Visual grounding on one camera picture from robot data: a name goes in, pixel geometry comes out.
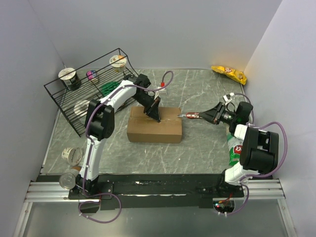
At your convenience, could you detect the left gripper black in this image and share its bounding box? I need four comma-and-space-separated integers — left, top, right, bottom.
132, 91, 161, 122

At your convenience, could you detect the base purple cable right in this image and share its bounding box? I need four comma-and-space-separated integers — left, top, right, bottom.
218, 184, 249, 218

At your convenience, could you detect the white chobani yogurt cup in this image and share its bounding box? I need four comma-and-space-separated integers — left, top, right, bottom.
61, 148, 83, 166

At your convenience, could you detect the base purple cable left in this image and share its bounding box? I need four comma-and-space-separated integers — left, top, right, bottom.
78, 192, 122, 225

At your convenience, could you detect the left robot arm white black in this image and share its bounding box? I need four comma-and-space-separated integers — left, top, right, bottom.
76, 74, 160, 198

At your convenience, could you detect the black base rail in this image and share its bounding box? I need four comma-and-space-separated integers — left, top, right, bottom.
66, 174, 251, 212

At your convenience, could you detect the black wire rack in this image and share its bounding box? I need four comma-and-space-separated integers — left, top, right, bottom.
44, 48, 138, 136

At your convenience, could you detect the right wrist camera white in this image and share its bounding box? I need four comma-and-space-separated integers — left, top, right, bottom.
223, 92, 235, 105

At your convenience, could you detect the green cassava chips bag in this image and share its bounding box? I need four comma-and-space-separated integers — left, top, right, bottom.
227, 131, 243, 166

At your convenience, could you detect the orange labelled tin can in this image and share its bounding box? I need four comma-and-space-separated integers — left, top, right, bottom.
59, 165, 81, 190

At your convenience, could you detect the yellow lays chips bag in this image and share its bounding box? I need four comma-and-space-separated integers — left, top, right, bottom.
211, 66, 247, 85

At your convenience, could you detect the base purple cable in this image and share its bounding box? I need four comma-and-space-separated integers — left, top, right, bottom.
218, 184, 249, 218
78, 192, 122, 225

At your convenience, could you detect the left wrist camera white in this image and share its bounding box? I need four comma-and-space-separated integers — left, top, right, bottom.
158, 82, 167, 95

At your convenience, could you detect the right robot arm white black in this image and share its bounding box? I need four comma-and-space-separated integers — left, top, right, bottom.
198, 102, 279, 197

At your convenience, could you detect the brown cardboard express box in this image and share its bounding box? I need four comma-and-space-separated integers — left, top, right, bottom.
127, 107, 182, 144

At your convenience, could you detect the green lidded jar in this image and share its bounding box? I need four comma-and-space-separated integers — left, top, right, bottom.
100, 81, 120, 97

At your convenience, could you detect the dark labelled yogurt cup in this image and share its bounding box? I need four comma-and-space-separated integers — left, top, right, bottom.
58, 68, 81, 91

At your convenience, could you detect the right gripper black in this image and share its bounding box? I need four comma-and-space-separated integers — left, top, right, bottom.
198, 102, 237, 125

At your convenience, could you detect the red black utility knife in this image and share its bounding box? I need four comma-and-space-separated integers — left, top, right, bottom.
177, 112, 201, 119

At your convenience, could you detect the yogurt cup peach label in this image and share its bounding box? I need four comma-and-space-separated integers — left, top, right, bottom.
109, 55, 127, 73

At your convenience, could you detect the small purple yogurt cup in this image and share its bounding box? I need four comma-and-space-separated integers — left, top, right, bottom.
86, 70, 99, 82

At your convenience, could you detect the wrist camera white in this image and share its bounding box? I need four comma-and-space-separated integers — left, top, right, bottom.
158, 82, 167, 95
223, 92, 235, 105

